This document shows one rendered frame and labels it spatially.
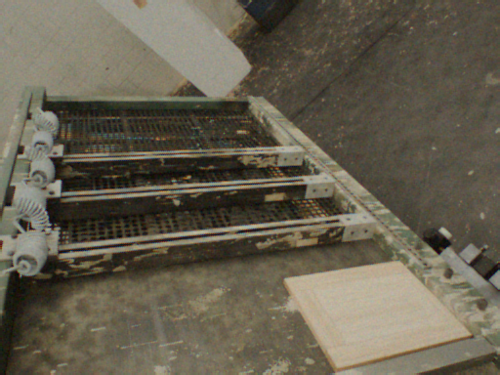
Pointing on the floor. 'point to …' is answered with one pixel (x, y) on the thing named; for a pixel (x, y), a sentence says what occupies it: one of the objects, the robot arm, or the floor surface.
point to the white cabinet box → (185, 41)
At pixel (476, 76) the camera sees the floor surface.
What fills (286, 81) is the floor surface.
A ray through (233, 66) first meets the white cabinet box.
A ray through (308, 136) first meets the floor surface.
